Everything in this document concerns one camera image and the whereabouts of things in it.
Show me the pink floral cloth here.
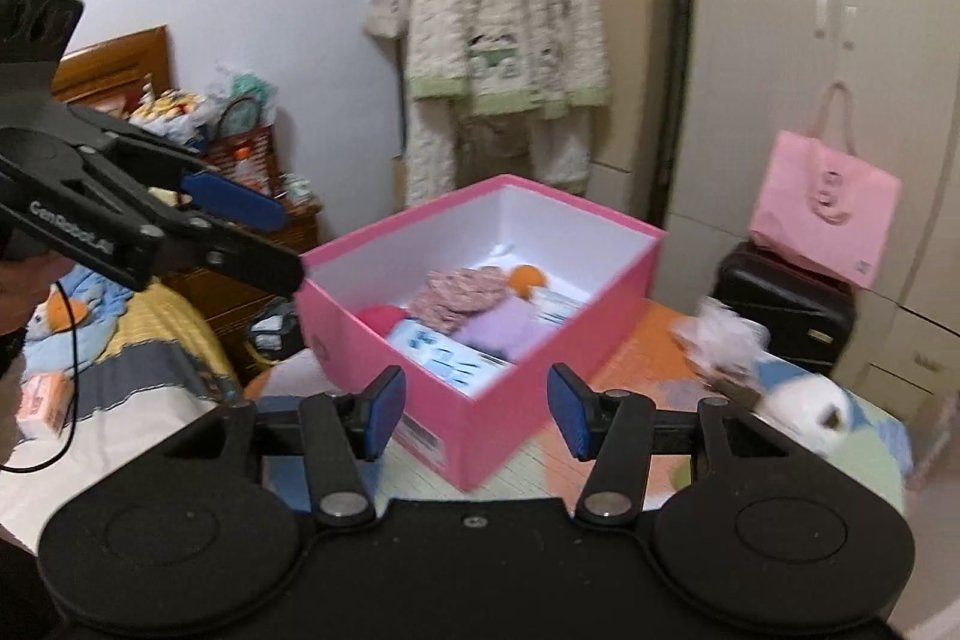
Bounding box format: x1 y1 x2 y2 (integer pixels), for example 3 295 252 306
407 267 509 335

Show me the blue and white packet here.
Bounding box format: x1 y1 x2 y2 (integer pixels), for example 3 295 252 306
385 316 514 395

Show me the woven basket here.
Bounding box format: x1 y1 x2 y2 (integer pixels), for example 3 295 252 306
205 95 280 200

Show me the black suitcase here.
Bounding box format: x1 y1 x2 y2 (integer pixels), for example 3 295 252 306
711 241 857 380

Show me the black cable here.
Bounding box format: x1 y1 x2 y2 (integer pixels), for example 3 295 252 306
0 278 92 474

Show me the pink storage box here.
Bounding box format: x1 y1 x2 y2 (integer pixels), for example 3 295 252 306
295 174 670 493

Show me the red soft item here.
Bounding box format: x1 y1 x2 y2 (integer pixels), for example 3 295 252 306
355 305 411 339

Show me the white plush toy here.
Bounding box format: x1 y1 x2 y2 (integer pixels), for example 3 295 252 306
752 372 854 455

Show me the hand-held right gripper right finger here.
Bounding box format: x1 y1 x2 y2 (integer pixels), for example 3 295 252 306
546 362 794 530

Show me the pile of plastic bags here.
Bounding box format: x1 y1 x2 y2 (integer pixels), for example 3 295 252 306
126 61 280 145

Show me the orange small box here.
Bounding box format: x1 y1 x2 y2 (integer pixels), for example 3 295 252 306
18 368 77 440

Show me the white tissue pack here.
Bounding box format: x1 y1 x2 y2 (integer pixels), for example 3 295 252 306
535 290 591 324

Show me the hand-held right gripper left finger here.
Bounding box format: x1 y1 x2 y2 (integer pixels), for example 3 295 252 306
216 365 410 530

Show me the patchwork blanket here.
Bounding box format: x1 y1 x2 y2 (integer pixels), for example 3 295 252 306
246 301 914 515

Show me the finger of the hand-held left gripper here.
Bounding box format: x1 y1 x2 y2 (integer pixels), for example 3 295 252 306
112 175 305 301
67 104 287 234

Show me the white fleece pajamas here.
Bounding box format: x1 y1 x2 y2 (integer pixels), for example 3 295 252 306
363 0 614 196

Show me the pink tote bag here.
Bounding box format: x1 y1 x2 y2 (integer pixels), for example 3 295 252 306
748 80 902 290

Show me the purple cloth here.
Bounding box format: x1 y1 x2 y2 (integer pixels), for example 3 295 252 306
456 297 542 357

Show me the wooden nightstand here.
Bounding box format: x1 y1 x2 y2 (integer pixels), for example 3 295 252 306
160 196 325 380

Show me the clear plastic bag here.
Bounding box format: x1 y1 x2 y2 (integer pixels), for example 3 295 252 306
673 297 771 387

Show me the orange soft toy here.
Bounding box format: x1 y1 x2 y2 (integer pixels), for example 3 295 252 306
508 263 546 298

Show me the yellow and blue quilt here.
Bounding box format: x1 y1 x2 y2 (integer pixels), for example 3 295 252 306
21 275 242 417

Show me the wooden headboard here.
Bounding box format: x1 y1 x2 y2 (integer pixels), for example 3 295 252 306
51 26 175 110

